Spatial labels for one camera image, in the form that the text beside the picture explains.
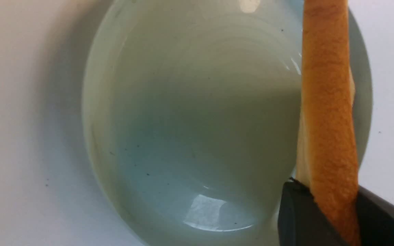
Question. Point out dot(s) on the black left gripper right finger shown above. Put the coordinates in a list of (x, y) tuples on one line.
[(376, 219)]

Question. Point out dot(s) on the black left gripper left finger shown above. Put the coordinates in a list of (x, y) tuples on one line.
[(301, 222)]

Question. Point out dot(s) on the toasted bread slice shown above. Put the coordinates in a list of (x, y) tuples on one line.
[(326, 103)]

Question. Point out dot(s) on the pale green round plate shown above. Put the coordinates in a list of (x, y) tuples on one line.
[(191, 111)]

